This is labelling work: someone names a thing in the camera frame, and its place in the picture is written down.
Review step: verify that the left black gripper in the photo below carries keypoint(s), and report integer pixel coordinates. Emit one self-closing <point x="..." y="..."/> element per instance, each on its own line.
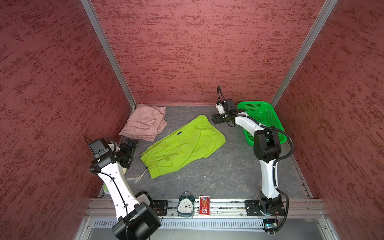
<point x="131" y="150"/>

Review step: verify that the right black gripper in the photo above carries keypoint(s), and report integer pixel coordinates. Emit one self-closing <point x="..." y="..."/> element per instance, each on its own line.
<point x="219" y="118"/>

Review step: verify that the lime green shorts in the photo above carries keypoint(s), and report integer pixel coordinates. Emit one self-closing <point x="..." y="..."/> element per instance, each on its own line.
<point x="194" y="141"/>

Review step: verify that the pink shorts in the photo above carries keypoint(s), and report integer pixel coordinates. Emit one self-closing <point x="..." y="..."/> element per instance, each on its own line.
<point x="145" y="123"/>

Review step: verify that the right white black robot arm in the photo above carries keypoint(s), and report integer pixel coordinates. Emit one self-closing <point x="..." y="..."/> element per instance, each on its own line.
<point x="267" y="149"/>

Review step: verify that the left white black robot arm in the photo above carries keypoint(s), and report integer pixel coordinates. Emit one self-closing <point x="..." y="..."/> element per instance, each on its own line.
<point x="136" y="218"/>

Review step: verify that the green plastic basket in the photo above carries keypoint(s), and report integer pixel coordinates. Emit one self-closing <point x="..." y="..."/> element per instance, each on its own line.
<point x="262" y="112"/>

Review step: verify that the dark green alarm clock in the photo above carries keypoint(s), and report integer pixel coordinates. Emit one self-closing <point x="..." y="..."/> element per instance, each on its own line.
<point x="186" y="207"/>

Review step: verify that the red playing card box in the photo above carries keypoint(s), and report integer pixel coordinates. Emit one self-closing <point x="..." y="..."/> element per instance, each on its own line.
<point x="204" y="205"/>

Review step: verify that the right green circuit board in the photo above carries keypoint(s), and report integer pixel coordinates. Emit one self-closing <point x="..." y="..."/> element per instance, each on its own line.
<point x="270" y="225"/>

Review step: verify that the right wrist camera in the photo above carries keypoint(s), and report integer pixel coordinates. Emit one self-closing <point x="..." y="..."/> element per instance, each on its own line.
<point x="220" y="107"/>

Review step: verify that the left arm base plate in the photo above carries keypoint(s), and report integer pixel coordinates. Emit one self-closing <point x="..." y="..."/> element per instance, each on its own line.
<point x="160" y="207"/>

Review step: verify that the white perforated cable duct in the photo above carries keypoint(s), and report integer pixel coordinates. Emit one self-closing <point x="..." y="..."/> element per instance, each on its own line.
<point x="226" y="224"/>

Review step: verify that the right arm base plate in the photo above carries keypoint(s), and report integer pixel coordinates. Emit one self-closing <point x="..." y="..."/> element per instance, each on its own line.
<point x="253" y="209"/>

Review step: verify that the left aluminium corner post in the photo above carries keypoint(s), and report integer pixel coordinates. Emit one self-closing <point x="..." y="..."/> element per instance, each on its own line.
<point x="96" y="24"/>

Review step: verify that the aluminium corner post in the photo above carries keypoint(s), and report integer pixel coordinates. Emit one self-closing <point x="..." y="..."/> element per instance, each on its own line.
<point x="317" y="26"/>
<point x="96" y="24"/>

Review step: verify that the right aluminium corner post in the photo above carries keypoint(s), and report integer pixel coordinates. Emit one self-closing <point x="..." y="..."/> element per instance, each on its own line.
<point x="317" y="26"/>

